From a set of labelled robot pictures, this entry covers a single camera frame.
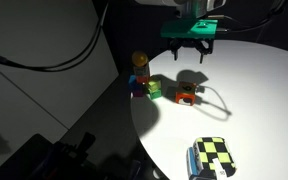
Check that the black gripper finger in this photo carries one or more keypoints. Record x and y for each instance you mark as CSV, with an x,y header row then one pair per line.
x,y
202,55
175,53

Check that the orange plushy number cube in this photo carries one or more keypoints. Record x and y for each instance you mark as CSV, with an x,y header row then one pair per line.
x,y
185,93

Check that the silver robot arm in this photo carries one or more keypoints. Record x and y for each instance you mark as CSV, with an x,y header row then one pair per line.
x,y
189,9

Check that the checkered plush cube with pictures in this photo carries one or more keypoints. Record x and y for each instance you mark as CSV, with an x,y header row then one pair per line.
x,y
209,158

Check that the grey block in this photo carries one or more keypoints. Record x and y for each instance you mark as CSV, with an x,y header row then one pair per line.
x,y
141,71

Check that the light green block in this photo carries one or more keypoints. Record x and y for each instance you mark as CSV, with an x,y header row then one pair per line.
x,y
153,84

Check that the orange-red block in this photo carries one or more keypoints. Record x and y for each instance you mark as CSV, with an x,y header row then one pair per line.
x,y
142,79

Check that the dark green block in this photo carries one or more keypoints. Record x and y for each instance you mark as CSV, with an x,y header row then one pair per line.
x,y
155,94

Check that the blue block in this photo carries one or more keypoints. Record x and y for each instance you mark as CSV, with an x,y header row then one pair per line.
x,y
133,84

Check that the magenta block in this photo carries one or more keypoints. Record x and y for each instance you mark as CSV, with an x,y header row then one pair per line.
x,y
138,93

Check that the dark clamp cluster bottom left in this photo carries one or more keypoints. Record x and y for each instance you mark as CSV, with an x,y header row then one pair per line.
x,y
69,162

